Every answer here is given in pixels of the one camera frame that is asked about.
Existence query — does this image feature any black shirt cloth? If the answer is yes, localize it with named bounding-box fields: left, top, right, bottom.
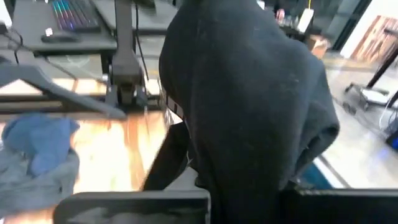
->
left=142, top=0, right=340, bottom=224

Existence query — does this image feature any black computer mouse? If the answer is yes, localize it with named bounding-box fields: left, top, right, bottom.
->
left=41, top=29, right=80, bottom=44

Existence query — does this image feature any navy white-striped fabric bin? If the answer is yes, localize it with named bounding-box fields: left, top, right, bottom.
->
left=300, top=155, right=352, bottom=190

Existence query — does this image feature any cardboard box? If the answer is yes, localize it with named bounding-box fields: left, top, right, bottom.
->
left=306, top=33, right=331, bottom=59

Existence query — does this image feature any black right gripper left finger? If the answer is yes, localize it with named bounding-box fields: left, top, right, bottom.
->
left=52, top=189, right=211, bottom=224

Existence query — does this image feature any navy blue cloth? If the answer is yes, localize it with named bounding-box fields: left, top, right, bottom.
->
left=1, top=113, right=81, bottom=178

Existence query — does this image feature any grey desk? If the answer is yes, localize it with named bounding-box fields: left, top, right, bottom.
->
left=12, top=0, right=118, bottom=57

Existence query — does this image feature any backlit keyboard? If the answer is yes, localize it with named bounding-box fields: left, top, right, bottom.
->
left=51, top=0, right=101, bottom=33

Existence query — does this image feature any black aluminium table frame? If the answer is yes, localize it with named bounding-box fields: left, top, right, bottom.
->
left=0, top=93, right=169, bottom=115

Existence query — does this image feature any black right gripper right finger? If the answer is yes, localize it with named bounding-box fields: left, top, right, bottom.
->
left=279, top=186, right=398, bottom=224

